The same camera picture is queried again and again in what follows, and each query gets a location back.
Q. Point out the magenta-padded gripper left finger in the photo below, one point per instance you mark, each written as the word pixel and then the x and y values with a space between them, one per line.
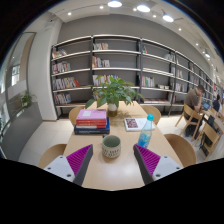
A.
pixel 58 166

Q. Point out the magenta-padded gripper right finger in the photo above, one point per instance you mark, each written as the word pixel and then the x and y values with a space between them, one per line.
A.
pixel 166 166

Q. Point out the clear bottle with turquoise cap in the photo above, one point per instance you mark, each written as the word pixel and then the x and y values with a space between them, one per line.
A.
pixel 145 135

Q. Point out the dark blue book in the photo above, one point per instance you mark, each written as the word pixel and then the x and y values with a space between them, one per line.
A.
pixel 91 130

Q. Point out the red book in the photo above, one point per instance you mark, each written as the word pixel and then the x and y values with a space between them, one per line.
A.
pixel 90 122

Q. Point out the white open booklet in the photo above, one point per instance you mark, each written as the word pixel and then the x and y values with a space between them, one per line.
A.
pixel 131 124

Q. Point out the grey patterned ceramic mug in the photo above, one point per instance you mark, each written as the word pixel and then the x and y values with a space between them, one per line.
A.
pixel 111 146

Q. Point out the slatted wooden chair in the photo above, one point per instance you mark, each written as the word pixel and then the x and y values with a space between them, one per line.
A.
pixel 213 133
pixel 191 115

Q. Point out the pink book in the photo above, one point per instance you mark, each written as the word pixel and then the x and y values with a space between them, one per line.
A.
pixel 91 114

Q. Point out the person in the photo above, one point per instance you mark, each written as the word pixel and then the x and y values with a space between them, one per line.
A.
pixel 192 100
pixel 217 103

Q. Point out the laptop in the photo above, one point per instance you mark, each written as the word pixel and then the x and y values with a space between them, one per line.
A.
pixel 206 106

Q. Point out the small green window plant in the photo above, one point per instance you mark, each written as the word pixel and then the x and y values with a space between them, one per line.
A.
pixel 26 99

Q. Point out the green potted plant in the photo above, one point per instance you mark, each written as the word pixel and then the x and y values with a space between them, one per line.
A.
pixel 115 91

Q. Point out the grey shelf unit with books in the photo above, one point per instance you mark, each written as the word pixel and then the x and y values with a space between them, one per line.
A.
pixel 116 60

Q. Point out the round ceiling lights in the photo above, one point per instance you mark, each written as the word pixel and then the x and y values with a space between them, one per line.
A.
pixel 114 4

